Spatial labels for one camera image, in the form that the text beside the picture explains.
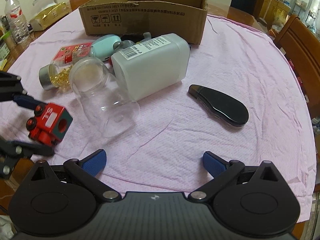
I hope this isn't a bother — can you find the open cardboard box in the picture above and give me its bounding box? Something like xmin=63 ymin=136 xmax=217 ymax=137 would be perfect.
xmin=79 ymin=0 xmax=208 ymax=44

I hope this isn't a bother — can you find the grey elephant toy figure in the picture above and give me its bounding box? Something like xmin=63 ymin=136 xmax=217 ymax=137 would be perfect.
xmin=112 ymin=32 xmax=152 ymax=55

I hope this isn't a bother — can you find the pink table cloth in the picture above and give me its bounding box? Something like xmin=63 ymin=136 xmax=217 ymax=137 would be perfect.
xmin=9 ymin=11 xmax=316 ymax=204

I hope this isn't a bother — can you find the fish oil capsule bottle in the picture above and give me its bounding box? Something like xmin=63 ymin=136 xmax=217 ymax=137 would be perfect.
xmin=39 ymin=64 xmax=73 ymax=92

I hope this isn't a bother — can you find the black teardrop-shaped device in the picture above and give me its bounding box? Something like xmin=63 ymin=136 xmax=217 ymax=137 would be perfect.
xmin=188 ymin=84 xmax=249 ymax=128

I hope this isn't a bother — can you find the red pink package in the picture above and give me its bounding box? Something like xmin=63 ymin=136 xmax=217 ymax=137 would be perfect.
xmin=51 ymin=42 xmax=92 ymax=67

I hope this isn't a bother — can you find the red toy train block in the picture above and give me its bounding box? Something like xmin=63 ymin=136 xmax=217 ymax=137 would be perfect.
xmin=26 ymin=103 xmax=73 ymax=147

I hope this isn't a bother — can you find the white plastic rectangular bottle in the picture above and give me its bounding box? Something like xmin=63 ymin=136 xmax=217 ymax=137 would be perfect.
xmin=111 ymin=33 xmax=190 ymax=101

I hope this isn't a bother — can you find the clear water bottle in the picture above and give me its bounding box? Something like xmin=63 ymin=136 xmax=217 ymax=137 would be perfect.
xmin=4 ymin=0 xmax=29 ymax=43

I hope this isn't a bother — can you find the clear plastic jar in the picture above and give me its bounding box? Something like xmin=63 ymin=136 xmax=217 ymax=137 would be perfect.
xmin=68 ymin=57 xmax=140 ymax=138

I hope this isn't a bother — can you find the light blue egg-shaped device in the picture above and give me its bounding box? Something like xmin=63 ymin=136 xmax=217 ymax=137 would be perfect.
xmin=89 ymin=34 xmax=121 ymax=62

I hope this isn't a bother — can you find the wooden chair right side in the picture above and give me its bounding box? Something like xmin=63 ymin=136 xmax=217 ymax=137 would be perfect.
xmin=274 ymin=15 xmax=319 ymax=118

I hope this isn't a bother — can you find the wooden cabinet in background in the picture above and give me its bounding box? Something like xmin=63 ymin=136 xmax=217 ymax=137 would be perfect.
xmin=253 ymin=0 xmax=290 ymax=27

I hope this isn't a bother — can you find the clear container black lid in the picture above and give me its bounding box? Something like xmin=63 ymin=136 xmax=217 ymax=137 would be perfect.
xmin=32 ymin=0 xmax=57 ymax=17

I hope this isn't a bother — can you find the gold wrapped gift box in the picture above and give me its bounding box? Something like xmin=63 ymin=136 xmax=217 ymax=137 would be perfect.
xmin=30 ymin=2 xmax=72 ymax=31

